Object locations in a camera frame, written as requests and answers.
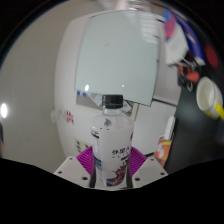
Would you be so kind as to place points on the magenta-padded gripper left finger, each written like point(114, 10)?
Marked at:
point(71, 168)

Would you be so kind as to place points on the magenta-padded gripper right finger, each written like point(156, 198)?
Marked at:
point(146, 170)

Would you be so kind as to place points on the clear bottle with white label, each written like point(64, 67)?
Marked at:
point(111, 146)

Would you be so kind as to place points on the colourful printed booklet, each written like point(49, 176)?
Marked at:
point(163, 151)

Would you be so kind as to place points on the flat white eraser block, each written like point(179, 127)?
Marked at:
point(170, 127)

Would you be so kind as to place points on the red floor number sign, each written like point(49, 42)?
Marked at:
point(69, 117)

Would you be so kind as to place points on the grey notice board with papers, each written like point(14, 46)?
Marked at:
point(88, 99)

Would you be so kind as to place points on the black and red tool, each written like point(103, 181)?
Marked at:
point(188, 75)

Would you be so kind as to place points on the large whiteboard on stand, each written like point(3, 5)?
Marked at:
point(116, 56)

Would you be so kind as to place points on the flat round red coaster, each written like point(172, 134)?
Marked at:
point(211, 56)

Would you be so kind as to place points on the large white wall poster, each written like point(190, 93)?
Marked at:
point(82, 145)

